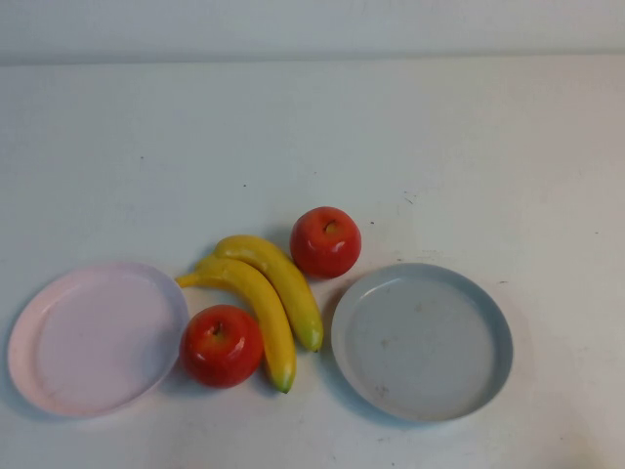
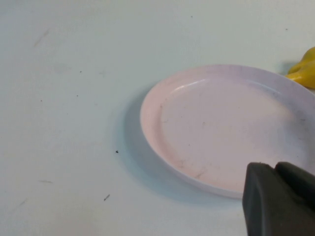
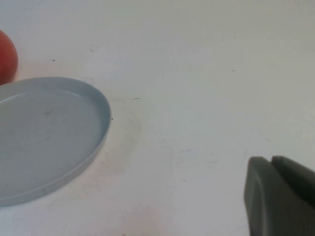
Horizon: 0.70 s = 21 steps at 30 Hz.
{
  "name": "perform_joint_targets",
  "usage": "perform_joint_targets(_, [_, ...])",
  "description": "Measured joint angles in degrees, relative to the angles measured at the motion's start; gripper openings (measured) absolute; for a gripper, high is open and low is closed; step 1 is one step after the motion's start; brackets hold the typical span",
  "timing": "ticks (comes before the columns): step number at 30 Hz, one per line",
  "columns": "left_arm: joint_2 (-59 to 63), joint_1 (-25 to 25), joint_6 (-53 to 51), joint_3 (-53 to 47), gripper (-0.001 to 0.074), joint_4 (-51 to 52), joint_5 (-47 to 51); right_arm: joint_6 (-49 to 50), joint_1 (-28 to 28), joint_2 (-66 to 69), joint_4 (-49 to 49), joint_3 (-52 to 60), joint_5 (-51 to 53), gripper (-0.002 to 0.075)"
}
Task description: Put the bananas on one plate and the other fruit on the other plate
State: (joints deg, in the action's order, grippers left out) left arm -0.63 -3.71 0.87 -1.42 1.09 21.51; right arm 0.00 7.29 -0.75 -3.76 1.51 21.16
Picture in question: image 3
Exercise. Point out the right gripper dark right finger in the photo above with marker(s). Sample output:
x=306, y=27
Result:
x=297, y=174

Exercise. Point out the pale grey-blue round plate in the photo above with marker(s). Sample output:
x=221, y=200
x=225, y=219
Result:
x=49, y=137

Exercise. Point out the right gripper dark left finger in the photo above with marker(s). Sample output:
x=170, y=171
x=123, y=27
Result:
x=275, y=204

